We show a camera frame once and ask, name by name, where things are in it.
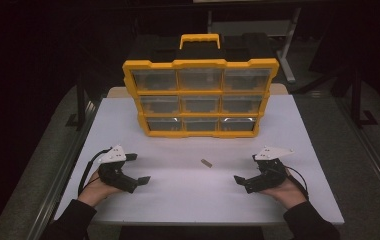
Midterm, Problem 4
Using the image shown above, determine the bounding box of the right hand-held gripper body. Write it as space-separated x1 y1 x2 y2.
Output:
244 145 295 195

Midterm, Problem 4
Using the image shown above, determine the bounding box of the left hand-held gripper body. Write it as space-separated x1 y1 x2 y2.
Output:
97 144 140 195

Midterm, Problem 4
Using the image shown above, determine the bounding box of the black metal stand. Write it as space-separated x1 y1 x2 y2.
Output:
330 66 379 130
65 75 90 130

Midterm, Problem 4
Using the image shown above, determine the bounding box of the grey metal table frame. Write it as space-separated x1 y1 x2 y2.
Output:
207 7 302 84

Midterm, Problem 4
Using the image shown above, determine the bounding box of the yellow black organizer cabinet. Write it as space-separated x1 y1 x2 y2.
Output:
122 33 280 139

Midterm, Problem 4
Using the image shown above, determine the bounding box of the set of clear drawers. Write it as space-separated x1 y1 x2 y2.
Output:
131 68 272 132

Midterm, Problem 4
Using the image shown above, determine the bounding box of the silver metal rail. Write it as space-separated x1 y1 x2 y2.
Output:
33 99 100 240
336 96 380 208

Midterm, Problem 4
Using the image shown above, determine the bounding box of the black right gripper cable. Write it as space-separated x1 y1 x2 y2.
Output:
282 164 310 201

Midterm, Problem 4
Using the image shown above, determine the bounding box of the person's right hand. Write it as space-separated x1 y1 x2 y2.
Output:
259 168 308 211

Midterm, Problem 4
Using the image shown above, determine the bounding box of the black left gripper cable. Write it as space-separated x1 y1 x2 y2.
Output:
77 148 112 198

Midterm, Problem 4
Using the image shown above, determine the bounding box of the person's left hand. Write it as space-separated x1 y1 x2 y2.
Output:
77 169 124 209

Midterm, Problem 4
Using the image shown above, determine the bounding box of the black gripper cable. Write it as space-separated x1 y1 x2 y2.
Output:
77 148 112 198
282 164 310 201

